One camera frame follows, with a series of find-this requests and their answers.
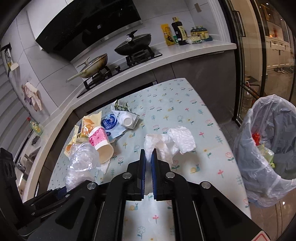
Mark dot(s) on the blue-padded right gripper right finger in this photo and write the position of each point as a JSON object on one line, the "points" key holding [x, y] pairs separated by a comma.
{"points": [[168, 185]]}

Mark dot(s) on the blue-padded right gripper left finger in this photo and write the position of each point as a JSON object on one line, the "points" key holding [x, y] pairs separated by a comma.
{"points": [[111, 200]]}

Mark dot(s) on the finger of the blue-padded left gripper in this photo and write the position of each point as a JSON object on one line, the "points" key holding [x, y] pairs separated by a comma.
{"points": [[30, 222], [43, 202]]}

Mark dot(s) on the white disposable plastic glove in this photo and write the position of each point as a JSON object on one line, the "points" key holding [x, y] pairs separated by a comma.
{"points": [[174, 141]]}

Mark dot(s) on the blue white milk carton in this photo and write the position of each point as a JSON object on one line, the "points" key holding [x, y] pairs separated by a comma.
{"points": [[119, 120]]}

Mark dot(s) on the red plastic bag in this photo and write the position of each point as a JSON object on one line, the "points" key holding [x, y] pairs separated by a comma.
{"points": [[256, 138]]}

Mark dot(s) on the yellow green tissue package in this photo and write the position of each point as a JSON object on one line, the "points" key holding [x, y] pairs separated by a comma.
{"points": [[267, 154]]}

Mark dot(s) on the kitchen sink with faucet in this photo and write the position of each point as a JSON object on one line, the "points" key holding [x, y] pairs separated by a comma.
{"points": [[24, 164]]}

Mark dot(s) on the trash bin with clear liner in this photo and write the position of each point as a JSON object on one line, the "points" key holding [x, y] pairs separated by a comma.
{"points": [[274, 118]]}

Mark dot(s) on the clear crumpled plastic bag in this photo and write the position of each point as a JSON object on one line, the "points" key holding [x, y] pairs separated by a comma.
{"points": [[83, 160]]}

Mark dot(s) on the pink floral paper cup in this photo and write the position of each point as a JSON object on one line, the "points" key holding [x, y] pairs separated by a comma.
{"points": [[100, 141]]}

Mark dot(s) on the floral white tablecloth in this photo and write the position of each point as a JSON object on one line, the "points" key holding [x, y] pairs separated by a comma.
{"points": [[164, 106]]}

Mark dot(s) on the yellow snack wrapper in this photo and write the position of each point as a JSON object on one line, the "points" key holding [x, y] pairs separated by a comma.
{"points": [[82, 132]]}

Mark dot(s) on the green dish soap bottle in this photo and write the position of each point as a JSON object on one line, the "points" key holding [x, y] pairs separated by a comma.
{"points": [[35, 127]]}

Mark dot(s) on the hanging pink dish cloth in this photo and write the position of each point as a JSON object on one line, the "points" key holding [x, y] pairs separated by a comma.
{"points": [[32, 96]]}

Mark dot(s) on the beige wok with lid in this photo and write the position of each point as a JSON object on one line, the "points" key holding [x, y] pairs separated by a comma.
{"points": [[91, 67]]}

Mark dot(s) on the black gas stove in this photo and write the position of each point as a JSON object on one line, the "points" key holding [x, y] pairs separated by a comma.
{"points": [[106, 73]]}

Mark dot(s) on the black wok with lid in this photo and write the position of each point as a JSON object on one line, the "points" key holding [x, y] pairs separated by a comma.
{"points": [[133, 44]]}

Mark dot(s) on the wrapped garlic packet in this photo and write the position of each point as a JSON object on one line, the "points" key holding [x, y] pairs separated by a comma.
{"points": [[193, 39]]}

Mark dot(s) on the dark soy sauce bottle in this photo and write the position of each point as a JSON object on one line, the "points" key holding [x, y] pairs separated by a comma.
{"points": [[179, 31]]}

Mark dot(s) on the yellow seasoning box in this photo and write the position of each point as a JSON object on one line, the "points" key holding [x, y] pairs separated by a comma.
{"points": [[169, 39]]}

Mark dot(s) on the yellow blue condiment jar set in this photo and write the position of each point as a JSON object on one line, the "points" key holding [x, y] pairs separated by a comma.
{"points": [[202, 32]]}

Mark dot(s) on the black range hood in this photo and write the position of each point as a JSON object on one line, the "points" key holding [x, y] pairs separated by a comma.
{"points": [[83, 23]]}

